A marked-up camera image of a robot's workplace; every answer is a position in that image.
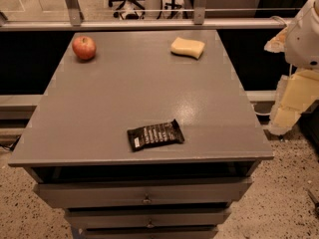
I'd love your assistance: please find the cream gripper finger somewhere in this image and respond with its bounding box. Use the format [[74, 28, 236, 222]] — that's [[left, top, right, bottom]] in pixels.
[[268, 106, 301, 135], [264, 28, 287, 53]]

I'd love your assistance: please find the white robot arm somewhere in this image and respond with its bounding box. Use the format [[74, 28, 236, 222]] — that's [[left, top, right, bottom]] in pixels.
[[264, 0, 319, 135]]

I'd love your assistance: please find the black rxbar chocolate wrapper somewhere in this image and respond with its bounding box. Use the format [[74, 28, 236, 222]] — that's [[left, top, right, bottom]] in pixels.
[[127, 119, 184, 151]]

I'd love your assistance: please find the red apple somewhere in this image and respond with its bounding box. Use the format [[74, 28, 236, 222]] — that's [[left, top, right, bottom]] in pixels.
[[72, 36, 97, 60]]

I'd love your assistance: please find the yellow sponge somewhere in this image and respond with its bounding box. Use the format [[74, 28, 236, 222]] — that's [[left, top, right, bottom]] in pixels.
[[170, 37, 205, 60]]

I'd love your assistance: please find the grey drawer cabinet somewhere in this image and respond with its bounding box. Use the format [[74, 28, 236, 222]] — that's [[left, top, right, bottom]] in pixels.
[[10, 30, 272, 239]]

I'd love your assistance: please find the metal railing frame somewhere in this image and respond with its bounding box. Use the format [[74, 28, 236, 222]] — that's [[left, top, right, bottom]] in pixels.
[[0, 0, 306, 32]]

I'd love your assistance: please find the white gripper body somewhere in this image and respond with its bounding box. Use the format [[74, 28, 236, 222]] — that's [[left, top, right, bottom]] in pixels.
[[281, 69, 319, 113]]

